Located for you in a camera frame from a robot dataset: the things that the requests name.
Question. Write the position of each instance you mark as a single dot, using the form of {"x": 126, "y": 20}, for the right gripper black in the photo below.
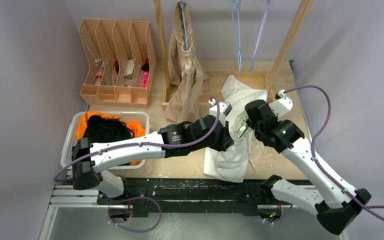
{"x": 250, "y": 124}

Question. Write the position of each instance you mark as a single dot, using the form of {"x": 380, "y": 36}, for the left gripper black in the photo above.
{"x": 226, "y": 140}

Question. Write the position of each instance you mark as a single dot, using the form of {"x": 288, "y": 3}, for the white shorts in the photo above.
{"x": 231, "y": 165}

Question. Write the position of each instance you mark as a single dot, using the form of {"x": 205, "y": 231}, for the light blue hanger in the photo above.
{"x": 235, "y": 6}

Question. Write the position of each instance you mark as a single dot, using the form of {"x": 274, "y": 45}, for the orange shorts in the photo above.
{"x": 138, "y": 130}

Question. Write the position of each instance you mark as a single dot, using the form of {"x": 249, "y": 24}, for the lilac plastic hanger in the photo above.
{"x": 260, "y": 34}

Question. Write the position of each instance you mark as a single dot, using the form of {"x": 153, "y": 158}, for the black shorts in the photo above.
{"x": 101, "y": 130}

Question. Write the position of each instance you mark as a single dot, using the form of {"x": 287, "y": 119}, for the white plastic perforated basket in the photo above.
{"x": 71, "y": 140}

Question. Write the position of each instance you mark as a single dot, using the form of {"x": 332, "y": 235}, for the green hanger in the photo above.
{"x": 243, "y": 131}

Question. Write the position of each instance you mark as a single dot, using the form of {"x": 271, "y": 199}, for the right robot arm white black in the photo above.
{"x": 334, "y": 201}

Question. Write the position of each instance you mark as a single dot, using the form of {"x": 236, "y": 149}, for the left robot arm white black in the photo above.
{"x": 92, "y": 161}

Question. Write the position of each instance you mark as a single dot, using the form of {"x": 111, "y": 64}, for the beige shorts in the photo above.
{"x": 185, "y": 71}

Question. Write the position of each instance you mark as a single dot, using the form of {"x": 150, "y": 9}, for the wooden clothes rack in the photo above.
{"x": 260, "y": 79}

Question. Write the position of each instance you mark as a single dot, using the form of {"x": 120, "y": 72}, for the pink marker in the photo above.
{"x": 145, "y": 79}

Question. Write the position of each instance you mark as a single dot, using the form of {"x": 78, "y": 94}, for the white small box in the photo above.
{"x": 129, "y": 69}

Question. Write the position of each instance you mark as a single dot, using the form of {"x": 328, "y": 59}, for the peach plastic file organizer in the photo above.
{"x": 108, "y": 45}

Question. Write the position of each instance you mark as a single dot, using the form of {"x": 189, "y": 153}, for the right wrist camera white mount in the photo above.
{"x": 282, "y": 105}

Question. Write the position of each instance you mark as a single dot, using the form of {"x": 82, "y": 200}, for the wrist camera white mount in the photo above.
{"x": 282, "y": 105}
{"x": 224, "y": 109}

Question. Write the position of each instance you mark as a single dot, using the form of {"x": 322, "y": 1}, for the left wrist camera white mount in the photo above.
{"x": 224, "y": 109}

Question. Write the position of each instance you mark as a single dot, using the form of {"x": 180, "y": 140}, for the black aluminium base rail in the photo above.
{"x": 174, "y": 195}

